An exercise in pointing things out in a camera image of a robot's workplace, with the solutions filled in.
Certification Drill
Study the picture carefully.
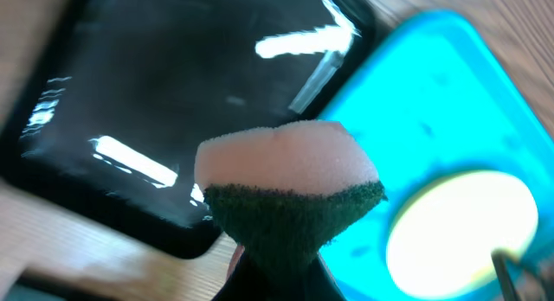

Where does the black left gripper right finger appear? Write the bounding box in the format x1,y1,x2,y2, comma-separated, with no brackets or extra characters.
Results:
300,254,345,301

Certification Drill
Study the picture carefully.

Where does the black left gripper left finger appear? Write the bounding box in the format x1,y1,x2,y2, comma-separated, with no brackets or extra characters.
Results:
212,245,268,301

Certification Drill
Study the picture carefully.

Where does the green and pink sponge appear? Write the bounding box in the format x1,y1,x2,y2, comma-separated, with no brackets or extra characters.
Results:
194,120,386,285

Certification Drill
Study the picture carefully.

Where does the yellow green plate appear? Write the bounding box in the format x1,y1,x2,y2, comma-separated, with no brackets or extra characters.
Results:
386,170,538,299

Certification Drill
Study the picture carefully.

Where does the black water tray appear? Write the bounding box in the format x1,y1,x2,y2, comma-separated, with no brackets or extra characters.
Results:
1,0,378,259

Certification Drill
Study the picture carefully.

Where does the blue plastic tray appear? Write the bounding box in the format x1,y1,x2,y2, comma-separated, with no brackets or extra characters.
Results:
320,10,553,300

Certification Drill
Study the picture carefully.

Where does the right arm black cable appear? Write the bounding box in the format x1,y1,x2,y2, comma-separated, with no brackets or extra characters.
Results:
491,247,554,301

